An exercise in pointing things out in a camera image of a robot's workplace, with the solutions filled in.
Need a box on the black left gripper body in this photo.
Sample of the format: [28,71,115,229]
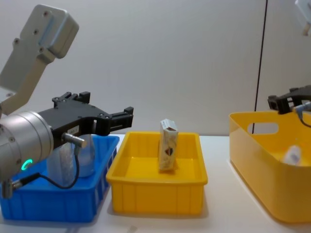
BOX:
[38,103,110,150]

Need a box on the blue plastic bin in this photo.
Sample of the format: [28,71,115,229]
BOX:
[0,134,120,223]

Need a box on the thin dark gripper cable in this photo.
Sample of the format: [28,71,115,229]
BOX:
[294,101,311,128]
[1,133,88,200]

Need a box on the thin black hanging cable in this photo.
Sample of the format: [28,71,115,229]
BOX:
[252,0,268,134]

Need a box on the thin dark right gripper cable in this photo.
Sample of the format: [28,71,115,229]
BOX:
[294,101,311,128]

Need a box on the thin dark left gripper cable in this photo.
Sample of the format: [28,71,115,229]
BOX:
[1,133,88,200]

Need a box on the small white packet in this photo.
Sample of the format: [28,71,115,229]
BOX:
[283,145,303,166]

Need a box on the yellow plastic bin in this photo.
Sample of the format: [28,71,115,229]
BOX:
[106,131,208,216]

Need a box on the clear crinkled plastic bottle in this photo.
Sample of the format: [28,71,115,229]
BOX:
[46,143,79,188]

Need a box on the yellow plastic basket with handle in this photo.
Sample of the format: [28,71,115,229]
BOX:
[228,111,311,223]

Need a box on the cream drink carton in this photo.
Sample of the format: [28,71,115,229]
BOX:
[158,118,179,173]

